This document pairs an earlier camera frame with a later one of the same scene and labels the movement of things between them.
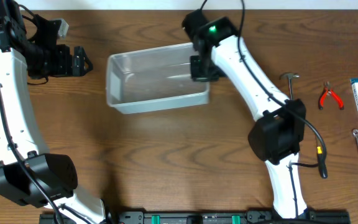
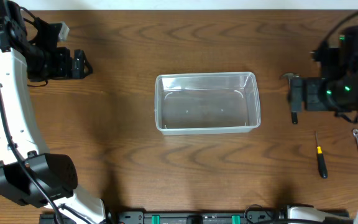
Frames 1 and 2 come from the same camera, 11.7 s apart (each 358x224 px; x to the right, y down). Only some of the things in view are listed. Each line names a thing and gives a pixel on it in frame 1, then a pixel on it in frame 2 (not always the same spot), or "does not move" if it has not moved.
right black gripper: (197, 76) to (309, 85)
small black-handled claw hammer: (290, 76) does not move
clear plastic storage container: (154, 79) to (219, 103)
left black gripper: (71, 60) does not move
